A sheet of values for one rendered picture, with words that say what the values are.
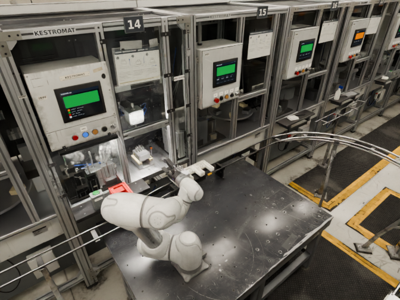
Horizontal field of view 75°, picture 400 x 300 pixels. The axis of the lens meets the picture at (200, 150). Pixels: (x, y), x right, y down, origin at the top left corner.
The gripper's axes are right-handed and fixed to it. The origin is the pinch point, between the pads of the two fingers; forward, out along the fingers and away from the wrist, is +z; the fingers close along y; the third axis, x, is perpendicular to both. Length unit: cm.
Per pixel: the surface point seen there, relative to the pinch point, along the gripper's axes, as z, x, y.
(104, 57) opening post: 23, 20, 72
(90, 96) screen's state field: 18, 34, 53
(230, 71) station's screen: 18, -76, 49
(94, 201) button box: 8, 50, -13
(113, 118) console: 20.4, 22.6, 34.7
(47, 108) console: 20, 57, 51
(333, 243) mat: -81, -137, -111
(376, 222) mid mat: -94, -200, -111
